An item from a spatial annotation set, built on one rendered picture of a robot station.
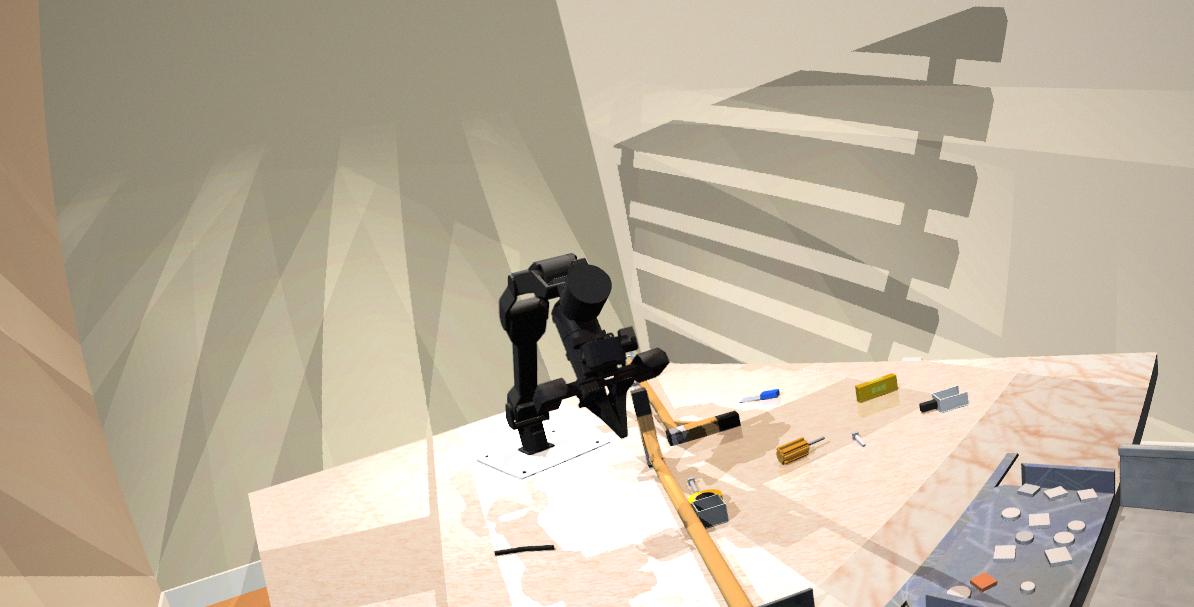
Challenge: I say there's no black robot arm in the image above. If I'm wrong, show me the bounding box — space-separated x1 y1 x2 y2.
498 253 639 455

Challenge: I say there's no yellow rectangular block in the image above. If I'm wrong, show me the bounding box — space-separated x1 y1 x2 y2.
855 373 898 403

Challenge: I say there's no black thin bar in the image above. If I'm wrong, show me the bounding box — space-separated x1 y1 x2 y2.
494 544 555 556

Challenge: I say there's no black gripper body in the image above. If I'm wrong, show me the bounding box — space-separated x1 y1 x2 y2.
533 326 670 413

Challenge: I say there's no orange square tile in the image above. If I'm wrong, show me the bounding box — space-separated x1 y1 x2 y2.
970 572 997 591

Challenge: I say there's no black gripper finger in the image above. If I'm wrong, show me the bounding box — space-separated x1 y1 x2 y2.
608 378 634 439
578 387 624 439

